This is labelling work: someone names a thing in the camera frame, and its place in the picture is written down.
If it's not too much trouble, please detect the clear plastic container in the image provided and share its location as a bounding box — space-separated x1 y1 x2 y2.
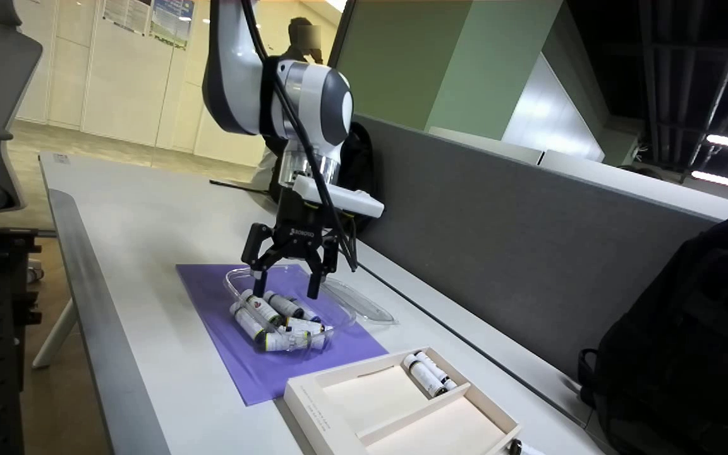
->
220 264 359 355

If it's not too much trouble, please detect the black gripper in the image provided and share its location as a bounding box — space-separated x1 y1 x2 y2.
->
239 192 344 301

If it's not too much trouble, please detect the purple mat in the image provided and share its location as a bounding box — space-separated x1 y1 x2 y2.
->
175 261 392 409

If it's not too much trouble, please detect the black duffel bag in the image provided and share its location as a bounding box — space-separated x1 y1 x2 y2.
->
248 120 385 204

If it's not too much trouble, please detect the blue white wall poster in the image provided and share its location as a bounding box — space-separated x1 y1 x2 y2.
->
146 0 196 51

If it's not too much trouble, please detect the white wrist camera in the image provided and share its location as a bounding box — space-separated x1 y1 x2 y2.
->
292 171 386 219

